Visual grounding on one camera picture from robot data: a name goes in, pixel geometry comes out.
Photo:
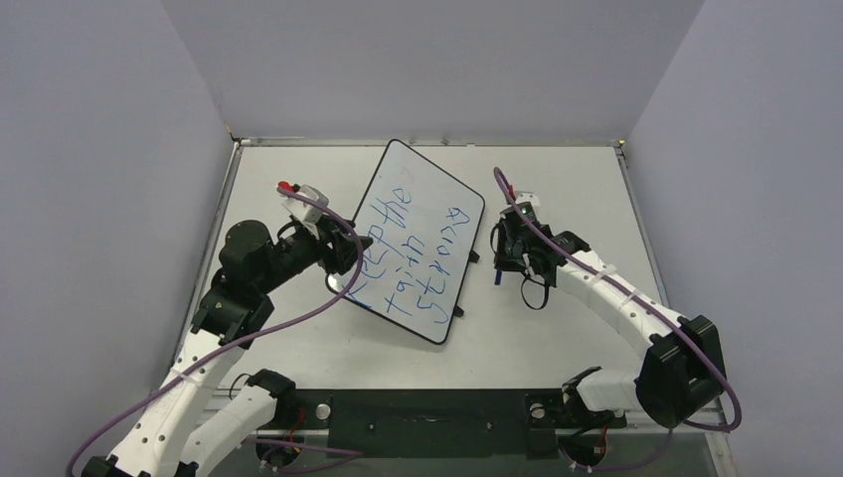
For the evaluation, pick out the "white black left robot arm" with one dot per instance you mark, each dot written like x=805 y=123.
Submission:
x=167 y=439

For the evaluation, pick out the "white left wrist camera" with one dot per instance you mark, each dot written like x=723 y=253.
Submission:
x=303 y=214

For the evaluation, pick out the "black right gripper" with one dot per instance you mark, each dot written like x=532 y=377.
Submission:
x=512 y=251

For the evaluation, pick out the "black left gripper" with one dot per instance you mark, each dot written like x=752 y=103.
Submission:
x=344 y=245

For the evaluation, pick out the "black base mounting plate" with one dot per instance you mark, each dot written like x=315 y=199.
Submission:
x=439 y=423

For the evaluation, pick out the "black framed whiteboard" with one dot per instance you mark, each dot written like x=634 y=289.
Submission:
x=423 y=223

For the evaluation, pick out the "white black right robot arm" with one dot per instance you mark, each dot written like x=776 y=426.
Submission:
x=682 y=367

